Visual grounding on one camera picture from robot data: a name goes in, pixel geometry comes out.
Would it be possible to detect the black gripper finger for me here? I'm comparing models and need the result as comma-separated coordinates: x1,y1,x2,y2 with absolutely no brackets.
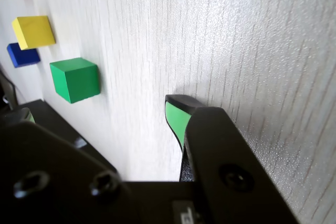
0,99,137,224
164,94,302,224

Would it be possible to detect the green wooden cube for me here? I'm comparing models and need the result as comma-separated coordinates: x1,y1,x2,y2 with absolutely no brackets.
49,57,101,104

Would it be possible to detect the blue wooden cube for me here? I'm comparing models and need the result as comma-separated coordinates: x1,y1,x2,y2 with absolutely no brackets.
6,42,41,68

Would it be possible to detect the yellow wooden cube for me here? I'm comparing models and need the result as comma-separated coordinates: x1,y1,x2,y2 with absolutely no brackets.
12,15,56,50

